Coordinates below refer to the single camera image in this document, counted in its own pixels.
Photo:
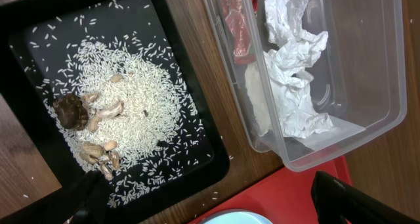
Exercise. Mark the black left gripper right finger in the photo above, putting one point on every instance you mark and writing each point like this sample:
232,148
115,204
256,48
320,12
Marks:
337,202

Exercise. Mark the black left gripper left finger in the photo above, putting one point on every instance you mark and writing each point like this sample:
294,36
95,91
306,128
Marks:
84,201

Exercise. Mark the light blue dinner plate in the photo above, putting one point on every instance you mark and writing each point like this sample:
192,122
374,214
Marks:
236,217

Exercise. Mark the food scraps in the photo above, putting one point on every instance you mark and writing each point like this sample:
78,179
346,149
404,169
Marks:
107,75

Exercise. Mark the white napkin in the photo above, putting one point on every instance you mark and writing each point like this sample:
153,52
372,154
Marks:
287,67

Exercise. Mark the red snack wrapper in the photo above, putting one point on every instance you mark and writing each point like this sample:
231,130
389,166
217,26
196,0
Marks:
235,17

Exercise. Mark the red serving tray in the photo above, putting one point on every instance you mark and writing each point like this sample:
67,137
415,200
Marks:
284,196

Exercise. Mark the black plastic tray bin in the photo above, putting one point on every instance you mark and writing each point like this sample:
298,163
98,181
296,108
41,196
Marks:
197,171

